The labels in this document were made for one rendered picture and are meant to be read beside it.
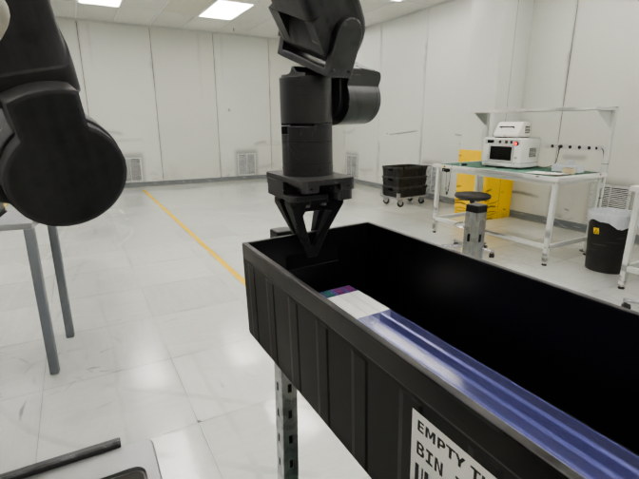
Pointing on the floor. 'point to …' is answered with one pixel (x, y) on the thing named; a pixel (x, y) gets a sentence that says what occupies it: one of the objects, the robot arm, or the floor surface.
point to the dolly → (404, 182)
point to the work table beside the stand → (11, 220)
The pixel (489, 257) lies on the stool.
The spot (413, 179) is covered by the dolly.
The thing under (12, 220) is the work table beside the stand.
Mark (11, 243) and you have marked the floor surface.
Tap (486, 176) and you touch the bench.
